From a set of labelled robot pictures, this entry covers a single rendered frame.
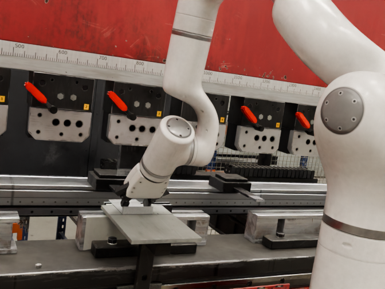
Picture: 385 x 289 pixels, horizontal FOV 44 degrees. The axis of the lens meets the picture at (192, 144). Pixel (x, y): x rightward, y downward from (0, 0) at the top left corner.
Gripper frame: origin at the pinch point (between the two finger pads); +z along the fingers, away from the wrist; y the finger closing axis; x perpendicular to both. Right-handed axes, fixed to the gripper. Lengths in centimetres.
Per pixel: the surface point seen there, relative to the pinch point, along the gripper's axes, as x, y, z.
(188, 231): 13.8, -8.5, -8.6
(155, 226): 10.6, -1.3, -6.0
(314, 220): 1, -68, 9
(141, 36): -31.3, 3.0, -31.0
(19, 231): -86, 6, 169
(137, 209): 2.4, 0.4, -1.0
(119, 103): -16.7, 8.0, -20.3
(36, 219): -147, -20, 261
